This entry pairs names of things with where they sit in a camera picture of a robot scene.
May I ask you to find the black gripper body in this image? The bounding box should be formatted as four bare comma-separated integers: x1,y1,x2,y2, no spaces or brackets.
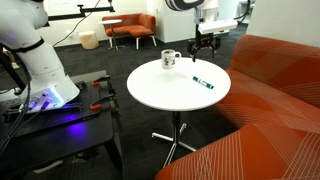
187,33,221,54

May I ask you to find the green marker pen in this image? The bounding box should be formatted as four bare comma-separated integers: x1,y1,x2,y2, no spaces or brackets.
192,76,214,89

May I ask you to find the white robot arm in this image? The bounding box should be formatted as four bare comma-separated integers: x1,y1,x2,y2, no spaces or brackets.
0,0,80,112

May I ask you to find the white cartoon mug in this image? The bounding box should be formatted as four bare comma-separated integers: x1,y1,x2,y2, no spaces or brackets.
161,49,182,69

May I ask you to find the round white table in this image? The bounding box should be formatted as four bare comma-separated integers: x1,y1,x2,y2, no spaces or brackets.
127,58,231,166

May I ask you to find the orange background armchair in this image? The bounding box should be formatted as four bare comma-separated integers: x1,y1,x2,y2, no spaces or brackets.
101,13,156,48

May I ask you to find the large orange sofa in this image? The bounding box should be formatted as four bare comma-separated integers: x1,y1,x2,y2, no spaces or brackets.
155,35,320,180

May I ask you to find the small round side table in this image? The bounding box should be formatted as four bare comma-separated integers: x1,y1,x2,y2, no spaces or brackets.
99,19,125,51

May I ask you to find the cream cylindrical stool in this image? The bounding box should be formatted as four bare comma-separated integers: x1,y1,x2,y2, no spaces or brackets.
79,31,99,50

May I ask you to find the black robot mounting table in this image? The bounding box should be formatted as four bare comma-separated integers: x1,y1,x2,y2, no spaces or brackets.
0,69,126,180

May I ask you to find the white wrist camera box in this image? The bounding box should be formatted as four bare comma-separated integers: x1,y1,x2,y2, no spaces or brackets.
198,19,238,34

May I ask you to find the black overhead camera boom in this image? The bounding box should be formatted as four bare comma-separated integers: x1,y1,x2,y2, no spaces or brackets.
45,0,115,26

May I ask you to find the upper orange-handled clamp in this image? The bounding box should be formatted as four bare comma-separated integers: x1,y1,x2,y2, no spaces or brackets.
91,75,116,94

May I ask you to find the orange-handled clamp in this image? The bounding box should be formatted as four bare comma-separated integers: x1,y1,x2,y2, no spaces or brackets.
90,94,120,118
91,75,116,94

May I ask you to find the lower orange-handled clamp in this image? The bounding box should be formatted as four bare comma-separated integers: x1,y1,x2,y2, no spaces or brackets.
90,94,120,118

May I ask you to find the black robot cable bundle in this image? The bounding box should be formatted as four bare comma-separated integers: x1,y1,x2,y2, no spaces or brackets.
0,46,38,158

